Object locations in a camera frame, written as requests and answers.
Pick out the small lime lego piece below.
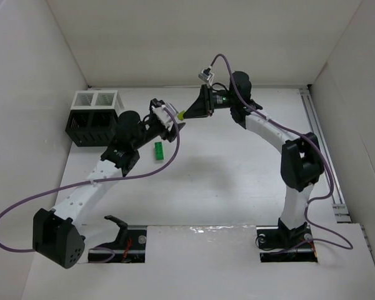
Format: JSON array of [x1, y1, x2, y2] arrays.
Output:
[[177, 111, 185, 121]]

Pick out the long green lego brick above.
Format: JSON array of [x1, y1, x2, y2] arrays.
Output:
[[154, 141, 164, 161]]

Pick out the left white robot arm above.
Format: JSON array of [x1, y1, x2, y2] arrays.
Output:
[[32, 99, 184, 269]]

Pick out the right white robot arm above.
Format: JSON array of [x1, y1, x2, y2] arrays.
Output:
[[184, 71, 324, 251]]

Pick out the black slotted container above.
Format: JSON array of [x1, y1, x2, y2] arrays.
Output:
[[65, 109, 118, 147]]

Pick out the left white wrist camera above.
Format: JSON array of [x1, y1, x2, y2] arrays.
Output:
[[150, 99, 179, 130]]

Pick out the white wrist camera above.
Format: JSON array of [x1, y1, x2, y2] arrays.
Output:
[[150, 99, 179, 130], [198, 66, 214, 85]]

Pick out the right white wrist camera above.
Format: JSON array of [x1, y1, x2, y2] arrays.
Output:
[[198, 66, 214, 85]]

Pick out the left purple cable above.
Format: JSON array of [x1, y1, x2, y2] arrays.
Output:
[[0, 106, 181, 263]]

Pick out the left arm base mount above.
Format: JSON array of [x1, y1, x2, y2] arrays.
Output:
[[87, 215, 148, 264]]

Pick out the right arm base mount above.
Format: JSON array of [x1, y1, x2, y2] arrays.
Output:
[[255, 226, 318, 263]]

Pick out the aluminium rail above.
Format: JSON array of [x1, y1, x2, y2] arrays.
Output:
[[299, 86, 352, 223]]

